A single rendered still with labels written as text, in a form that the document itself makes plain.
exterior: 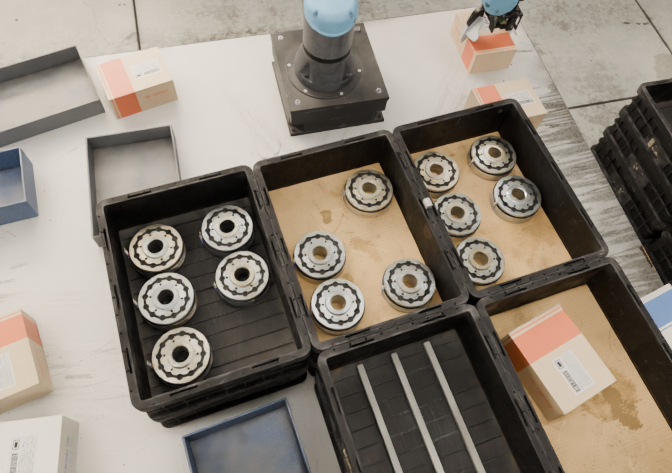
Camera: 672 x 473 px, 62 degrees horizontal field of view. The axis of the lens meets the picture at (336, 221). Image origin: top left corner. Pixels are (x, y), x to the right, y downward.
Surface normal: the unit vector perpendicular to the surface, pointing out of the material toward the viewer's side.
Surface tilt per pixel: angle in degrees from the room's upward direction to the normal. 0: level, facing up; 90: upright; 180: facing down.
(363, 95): 2
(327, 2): 9
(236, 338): 0
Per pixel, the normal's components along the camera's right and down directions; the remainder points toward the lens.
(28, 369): 0.07, -0.47
